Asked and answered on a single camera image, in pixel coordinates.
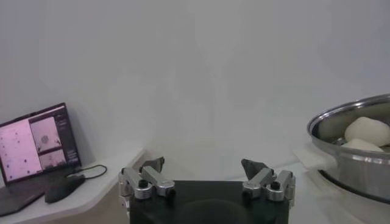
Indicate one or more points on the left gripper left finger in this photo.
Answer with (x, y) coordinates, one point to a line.
(149, 178)

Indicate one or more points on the laptop beside black mouse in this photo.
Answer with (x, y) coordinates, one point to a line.
(30, 146)

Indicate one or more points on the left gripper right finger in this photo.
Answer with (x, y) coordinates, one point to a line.
(262, 178)

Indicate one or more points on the white side table with mouse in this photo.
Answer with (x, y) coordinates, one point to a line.
(103, 182)

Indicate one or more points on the perforated steel steamer basket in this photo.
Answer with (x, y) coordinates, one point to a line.
(359, 173)

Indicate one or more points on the white steamed baozi bun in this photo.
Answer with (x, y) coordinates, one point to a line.
(362, 145)
(367, 131)

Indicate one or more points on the black computer mouse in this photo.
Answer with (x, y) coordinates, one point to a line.
(64, 188)

